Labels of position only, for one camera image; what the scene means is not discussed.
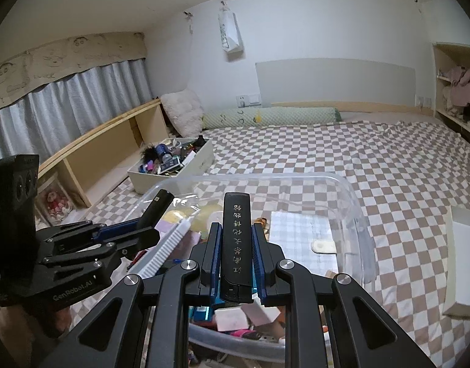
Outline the white checked box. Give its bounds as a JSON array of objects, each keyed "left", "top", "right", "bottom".
[{"left": 271, "top": 211, "right": 334, "bottom": 265}]

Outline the grey curtain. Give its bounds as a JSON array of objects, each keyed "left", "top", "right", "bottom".
[{"left": 0, "top": 58, "right": 153, "bottom": 162}]

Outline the pile of clothes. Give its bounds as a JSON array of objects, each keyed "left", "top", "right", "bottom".
[{"left": 438, "top": 66, "right": 470, "bottom": 123}]

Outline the black cylinder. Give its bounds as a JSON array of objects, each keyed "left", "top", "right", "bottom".
[{"left": 135, "top": 189, "right": 175, "bottom": 255}]

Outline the white hanging paper bag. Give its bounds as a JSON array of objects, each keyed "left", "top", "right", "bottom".
[{"left": 217, "top": 2, "right": 243, "bottom": 53}]

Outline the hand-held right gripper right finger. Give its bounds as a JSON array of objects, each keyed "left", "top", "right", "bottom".
[{"left": 252, "top": 223, "right": 437, "bottom": 368}]

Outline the white wall switch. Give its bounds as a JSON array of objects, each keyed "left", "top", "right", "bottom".
[{"left": 236, "top": 94, "right": 261, "bottom": 108}]

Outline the white ridged comb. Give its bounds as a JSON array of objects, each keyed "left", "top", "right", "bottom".
[{"left": 137, "top": 218, "right": 192, "bottom": 278}]

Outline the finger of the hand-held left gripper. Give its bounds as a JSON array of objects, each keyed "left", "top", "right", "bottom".
[
  {"left": 36, "top": 218, "right": 143, "bottom": 244},
  {"left": 41, "top": 226, "right": 161, "bottom": 269}
]

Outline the framed picture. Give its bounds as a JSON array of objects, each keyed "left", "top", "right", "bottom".
[{"left": 36, "top": 172, "right": 76, "bottom": 228}]

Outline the wooden wardrobe shelf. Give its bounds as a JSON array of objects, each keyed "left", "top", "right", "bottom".
[{"left": 432, "top": 42, "right": 470, "bottom": 150}]

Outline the white shallow box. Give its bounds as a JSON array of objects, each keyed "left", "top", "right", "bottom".
[{"left": 442, "top": 205, "right": 470, "bottom": 320}]

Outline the fluffy white pillow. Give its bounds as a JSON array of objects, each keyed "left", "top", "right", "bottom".
[{"left": 160, "top": 89, "right": 204, "bottom": 137}]

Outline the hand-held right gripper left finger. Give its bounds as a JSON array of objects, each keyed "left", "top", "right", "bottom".
[{"left": 39, "top": 222, "right": 224, "bottom": 368}]

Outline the wooden shelf unit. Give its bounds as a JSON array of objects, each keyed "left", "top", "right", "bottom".
[{"left": 37, "top": 98, "right": 168, "bottom": 208}]

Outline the clear plastic container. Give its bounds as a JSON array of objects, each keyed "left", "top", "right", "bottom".
[{"left": 137, "top": 172, "right": 377, "bottom": 368}]

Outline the grey headboard panel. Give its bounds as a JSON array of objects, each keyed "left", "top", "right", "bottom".
[{"left": 255, "top": 58, "right": 417, "bottom": 108}]

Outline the beige printed valance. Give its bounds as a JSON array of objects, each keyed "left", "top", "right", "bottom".
[{"left": 0, "top": 31, "right": 148, "bottom": 116}]

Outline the white box of odds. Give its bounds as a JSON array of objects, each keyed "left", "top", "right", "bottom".
[{"left": 128, "top": 137, "right": 214, "bottom": 194}]

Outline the green bolster pillow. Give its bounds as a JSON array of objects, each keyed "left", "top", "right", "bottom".
[{"left": 202, "top": 107, "right": 343, "bottom": 130}]

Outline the black case gold lettering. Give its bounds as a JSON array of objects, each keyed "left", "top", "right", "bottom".
[{"left": 219, "top": 192, "right": 254, "bottom": 303}]

